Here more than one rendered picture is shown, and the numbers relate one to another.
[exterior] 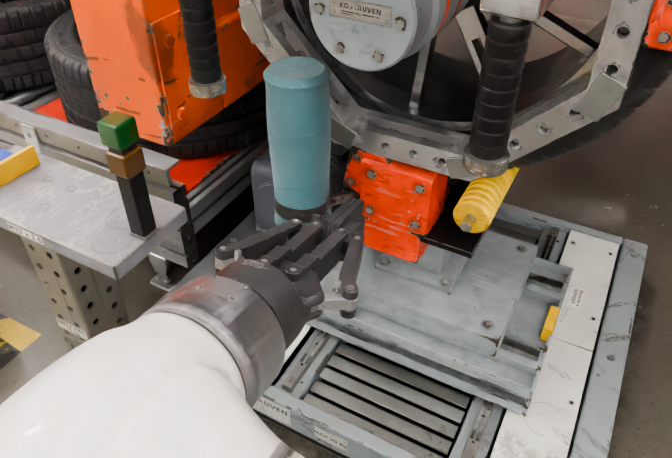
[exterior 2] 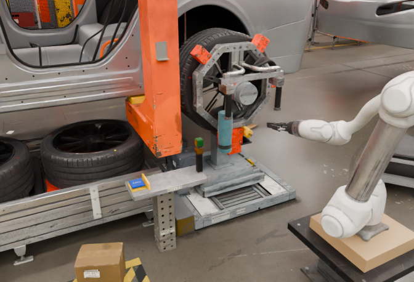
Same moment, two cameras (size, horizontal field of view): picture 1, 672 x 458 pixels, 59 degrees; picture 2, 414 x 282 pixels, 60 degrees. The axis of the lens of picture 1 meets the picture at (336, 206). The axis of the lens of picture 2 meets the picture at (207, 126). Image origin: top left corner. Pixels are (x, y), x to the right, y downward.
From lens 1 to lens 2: 1.85 m
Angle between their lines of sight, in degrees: 49
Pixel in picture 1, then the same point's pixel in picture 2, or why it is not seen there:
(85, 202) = (175, 176)
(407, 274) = (223, 166)
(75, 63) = (98, 157)
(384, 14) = (252, 93)
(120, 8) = (174, 117)
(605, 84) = (268, 95)
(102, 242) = (196, 177)
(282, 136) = (228, 127)
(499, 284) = (238, 158)
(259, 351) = not seen: hidden behind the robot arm
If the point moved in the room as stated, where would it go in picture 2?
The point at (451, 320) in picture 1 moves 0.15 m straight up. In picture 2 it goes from (241, 168) to (243, 149)
